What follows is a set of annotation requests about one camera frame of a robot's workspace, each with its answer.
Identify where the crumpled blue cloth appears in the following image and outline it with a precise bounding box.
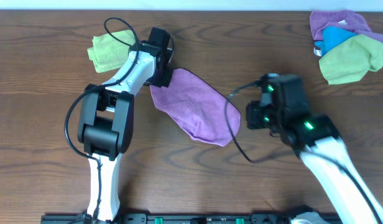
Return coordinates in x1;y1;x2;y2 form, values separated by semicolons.
313;26;356;57

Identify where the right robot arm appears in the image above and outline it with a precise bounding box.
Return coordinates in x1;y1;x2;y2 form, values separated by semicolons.
246;73;383;223

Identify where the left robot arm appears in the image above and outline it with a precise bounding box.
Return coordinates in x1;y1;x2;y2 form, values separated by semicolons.
77;40;173;223

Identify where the pink microfiber cloth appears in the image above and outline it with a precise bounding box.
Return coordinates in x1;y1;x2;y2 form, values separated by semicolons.
150;68;241;147

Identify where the crumpled purple cloth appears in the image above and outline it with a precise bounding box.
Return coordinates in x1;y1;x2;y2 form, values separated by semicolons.
310;10;383;43

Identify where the folded light green cloth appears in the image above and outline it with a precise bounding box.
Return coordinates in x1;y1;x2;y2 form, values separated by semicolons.
87;30;135;73

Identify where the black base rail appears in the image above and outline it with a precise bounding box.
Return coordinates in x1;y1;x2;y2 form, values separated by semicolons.
40;213;291;224

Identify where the crumpled green cloth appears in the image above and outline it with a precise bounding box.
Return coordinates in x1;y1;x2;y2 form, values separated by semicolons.
319;34;383;85

